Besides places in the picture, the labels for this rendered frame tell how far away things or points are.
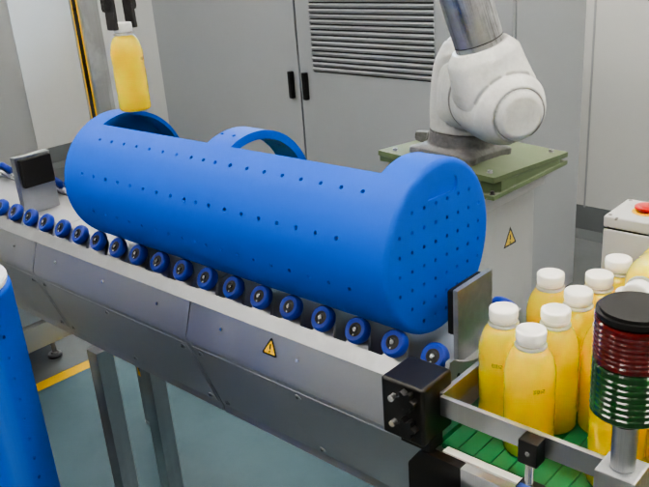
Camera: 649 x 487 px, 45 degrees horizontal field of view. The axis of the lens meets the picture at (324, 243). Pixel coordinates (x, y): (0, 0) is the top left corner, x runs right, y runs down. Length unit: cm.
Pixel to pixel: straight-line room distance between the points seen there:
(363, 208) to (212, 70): 289
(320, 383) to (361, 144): 211
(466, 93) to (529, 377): 75
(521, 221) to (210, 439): 136
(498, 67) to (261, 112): 229
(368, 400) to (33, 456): 66
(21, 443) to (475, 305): 85
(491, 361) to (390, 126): 221
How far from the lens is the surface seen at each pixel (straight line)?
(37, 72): 651
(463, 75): 161
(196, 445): 274
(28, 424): 157
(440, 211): 121
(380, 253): 113
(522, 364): 102
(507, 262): 191
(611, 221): 136
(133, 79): 169
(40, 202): 222
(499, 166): 181
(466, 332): 124
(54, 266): 198
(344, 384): 131
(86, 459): 280
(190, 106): 421
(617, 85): 409
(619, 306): 69
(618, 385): 69
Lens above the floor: 156
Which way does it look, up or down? 22 degrees down
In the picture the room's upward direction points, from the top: 4 degrees counter-clockwise
